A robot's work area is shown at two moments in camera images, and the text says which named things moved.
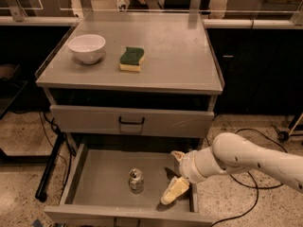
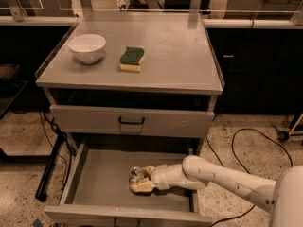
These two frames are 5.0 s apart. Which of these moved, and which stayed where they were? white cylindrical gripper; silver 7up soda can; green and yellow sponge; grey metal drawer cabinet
Moved: white cylindrical gripper
Stayed: grey metal drawer cabinet; green and yellow sponge; silver 7up soda can
